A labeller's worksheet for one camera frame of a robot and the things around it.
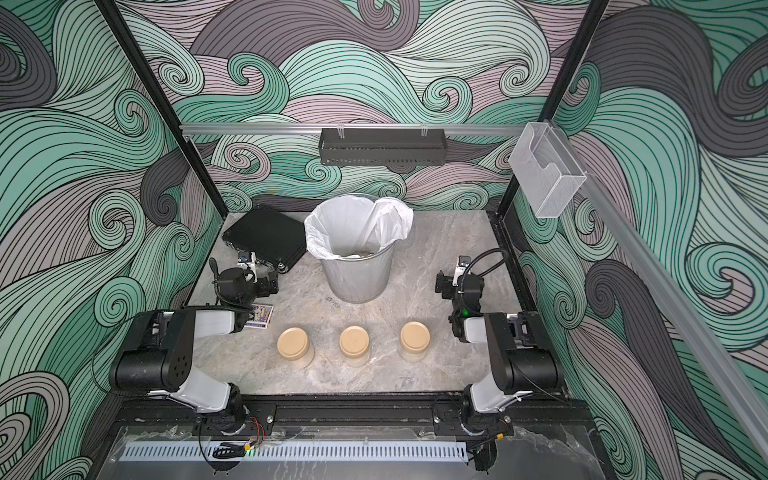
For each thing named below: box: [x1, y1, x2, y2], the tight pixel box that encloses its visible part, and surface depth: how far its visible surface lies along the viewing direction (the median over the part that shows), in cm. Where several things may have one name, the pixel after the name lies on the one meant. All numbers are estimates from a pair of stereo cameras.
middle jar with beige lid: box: [339, 325, 371, 368], surface depth 77 cm
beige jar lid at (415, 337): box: [400, 321, 431, 353], surface depth 79 cm
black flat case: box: [222, 204, 308, 273], surface depth 107 cm
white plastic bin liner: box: [304, 194, 414, 260], surface depth 90 cm
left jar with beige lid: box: [276, 327, 315, 369], surface depth 78 cm
